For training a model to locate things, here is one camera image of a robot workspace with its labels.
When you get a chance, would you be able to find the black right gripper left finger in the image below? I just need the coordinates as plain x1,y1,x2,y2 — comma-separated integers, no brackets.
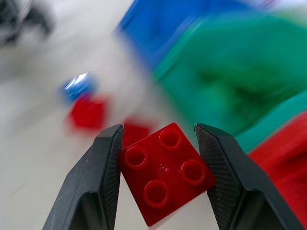
42,124,125,230

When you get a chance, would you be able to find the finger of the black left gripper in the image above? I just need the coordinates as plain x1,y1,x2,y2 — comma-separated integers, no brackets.
0,0,55,46

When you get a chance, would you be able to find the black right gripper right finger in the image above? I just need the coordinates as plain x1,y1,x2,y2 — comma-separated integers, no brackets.
194,123,306,230

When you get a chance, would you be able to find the red four-stud toy block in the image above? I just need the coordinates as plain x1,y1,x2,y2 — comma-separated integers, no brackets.
119,122,217,227

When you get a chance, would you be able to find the red plastic bin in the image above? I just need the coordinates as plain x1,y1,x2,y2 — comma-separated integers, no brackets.
248,115,307,228

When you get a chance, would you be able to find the blue toy block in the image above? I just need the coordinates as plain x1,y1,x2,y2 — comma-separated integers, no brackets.
59,73,99,104

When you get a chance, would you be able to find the green plastic bin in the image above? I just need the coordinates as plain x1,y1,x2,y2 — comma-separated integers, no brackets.
153,13,307,154

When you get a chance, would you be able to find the blue plastic bin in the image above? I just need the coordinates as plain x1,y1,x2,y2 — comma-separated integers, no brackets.
117,0,272,65

